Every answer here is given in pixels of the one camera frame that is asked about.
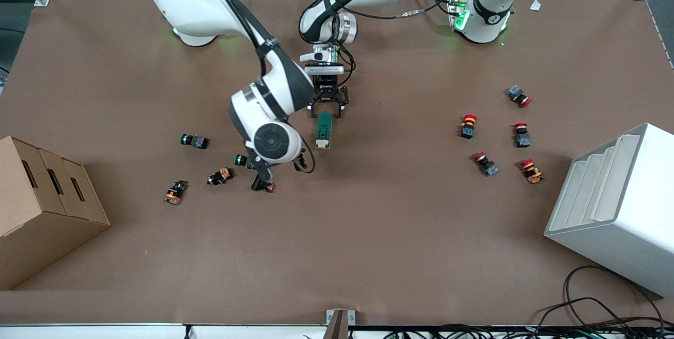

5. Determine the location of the red blue emergency button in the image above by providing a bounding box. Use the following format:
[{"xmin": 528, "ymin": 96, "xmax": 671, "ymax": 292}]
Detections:
[
  {"xmin": 513, "ymin": 122, "xmax": 531, "ymax": 148},
  {"xmin": 472, "ymin": 152, "xmax": 500, "ymax": 177},
  {"xmin": 507, "ymin": 85, "xmax": 532, "ymax": 108}
]

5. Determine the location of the white table edge rail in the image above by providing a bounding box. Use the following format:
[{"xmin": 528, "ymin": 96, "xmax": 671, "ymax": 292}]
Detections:
[{"xmin": 0, "ymin": 323, "xmax": 328, "ymax": 339}]

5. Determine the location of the black looped floor cable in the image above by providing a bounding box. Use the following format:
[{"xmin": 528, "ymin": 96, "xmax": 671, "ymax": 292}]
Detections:
[{"xmin": 532, "ymin": 265, "xmax": 665, "ymax": 332}]

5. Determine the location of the brown cardboard box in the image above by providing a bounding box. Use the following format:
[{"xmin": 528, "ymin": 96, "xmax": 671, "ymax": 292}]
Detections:
[{"xmin": 0, "ymin": 135, "xmax": 111, "ymax": 291}]

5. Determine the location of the white stepped plastic bin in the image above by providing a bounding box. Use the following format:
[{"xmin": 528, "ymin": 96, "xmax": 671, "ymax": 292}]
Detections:
[{"xmin": 543, "ymin": 123, "xmax": 674, "ymax": 298}]

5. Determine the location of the green terminal block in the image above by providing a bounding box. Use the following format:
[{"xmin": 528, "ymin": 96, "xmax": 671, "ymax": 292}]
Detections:
[{"xmin": 315, "ymin": 112, "xmax": 334, "ymax": 150}]

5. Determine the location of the black switch with red lamp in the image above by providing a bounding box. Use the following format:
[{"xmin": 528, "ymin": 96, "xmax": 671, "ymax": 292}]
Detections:
[{"xmin": 251, "ymin": 175, "xmax": 276, "ymax": 194}]

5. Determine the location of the brown table cover sheet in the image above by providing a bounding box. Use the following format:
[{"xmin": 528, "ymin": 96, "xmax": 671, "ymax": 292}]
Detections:
[{"xmin": 0, "ymin": 0, "xmax": 674, "ymax": 326}]

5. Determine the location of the metal table edge bracket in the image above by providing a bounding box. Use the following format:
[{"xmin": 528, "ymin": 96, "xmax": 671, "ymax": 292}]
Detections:
[{"xmin": 322, "ymin": 308, "xmax": 356, "ymax": 339}]

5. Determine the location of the black orange selector switch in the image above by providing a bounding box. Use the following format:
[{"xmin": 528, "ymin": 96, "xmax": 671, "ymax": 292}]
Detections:
[
  {"xmin": 164, "ymin": 180, "xmax": 188, "ymax": 206},
  {"xmin": 207, "ymin": 167, "xmax": 233, "ymax": 186}
]

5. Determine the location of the red orange emergency button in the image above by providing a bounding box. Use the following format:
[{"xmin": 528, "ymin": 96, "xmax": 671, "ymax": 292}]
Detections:
[
  {"xmin": 459, "ymin": 114, "xmax": 478, "ymax": 140},
  {"xmin": 520, "ymin": 158, "xmax": 544, "ymax": 185}
]

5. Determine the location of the black cable bundle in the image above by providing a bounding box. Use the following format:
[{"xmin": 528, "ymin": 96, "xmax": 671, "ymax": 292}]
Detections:
[{"xmin": 382, "ymin": 323, "xmax": 674, "ymax": 339}]

